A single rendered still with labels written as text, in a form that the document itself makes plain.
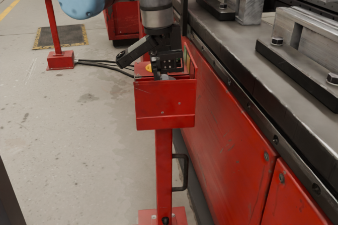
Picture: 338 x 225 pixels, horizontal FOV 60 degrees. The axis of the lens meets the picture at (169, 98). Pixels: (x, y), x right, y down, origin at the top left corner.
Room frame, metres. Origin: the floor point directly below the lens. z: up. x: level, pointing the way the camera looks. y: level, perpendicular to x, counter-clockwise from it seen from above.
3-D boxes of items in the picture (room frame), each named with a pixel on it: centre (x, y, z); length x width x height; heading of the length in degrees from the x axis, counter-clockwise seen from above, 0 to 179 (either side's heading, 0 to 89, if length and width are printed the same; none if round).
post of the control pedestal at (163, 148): (0.75, 0.02, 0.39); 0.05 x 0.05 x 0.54; 6
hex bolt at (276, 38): (0.64, -0.25, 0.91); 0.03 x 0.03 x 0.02
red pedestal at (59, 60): (2.60, 1.04, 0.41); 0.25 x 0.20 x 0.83; 100
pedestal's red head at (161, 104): (0.75, 0.02, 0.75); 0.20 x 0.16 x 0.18; 6
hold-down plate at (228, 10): (1.10, -0.16, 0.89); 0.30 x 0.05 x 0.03; 10
